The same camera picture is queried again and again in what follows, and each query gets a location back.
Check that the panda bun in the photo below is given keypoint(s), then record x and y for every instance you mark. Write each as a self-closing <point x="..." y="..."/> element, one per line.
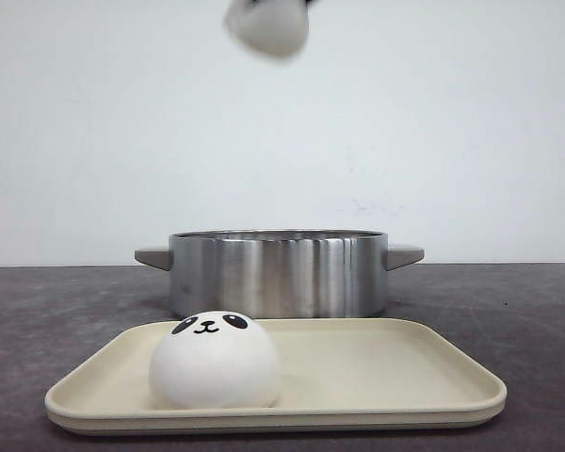
<point x="216" y="360"/>
<point x="278" y="29"/>

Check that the stainless steel steamer pot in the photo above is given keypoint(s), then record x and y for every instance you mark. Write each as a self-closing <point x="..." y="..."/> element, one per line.
<point x="280" y="273"/>

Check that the cream rectangular plastic tray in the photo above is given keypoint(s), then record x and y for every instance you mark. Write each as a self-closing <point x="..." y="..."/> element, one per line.
<point x="338" y="374"/>

